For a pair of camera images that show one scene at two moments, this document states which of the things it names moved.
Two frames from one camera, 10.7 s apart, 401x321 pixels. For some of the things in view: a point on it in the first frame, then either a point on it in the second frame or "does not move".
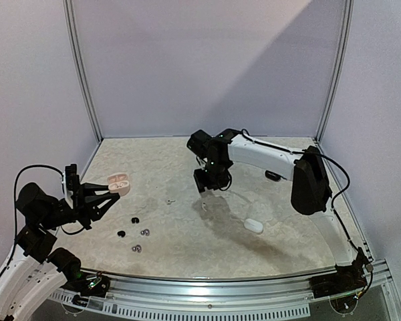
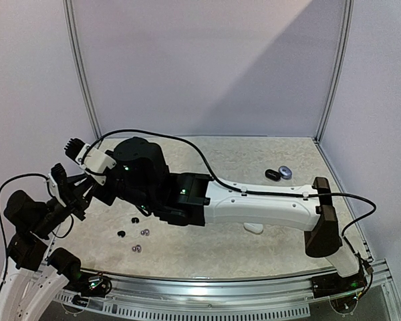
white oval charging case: [253, 225] does not move
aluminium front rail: [238, 291] does not move
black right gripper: [206, 179] to [100, 186]
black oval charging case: [273, 176] does not move
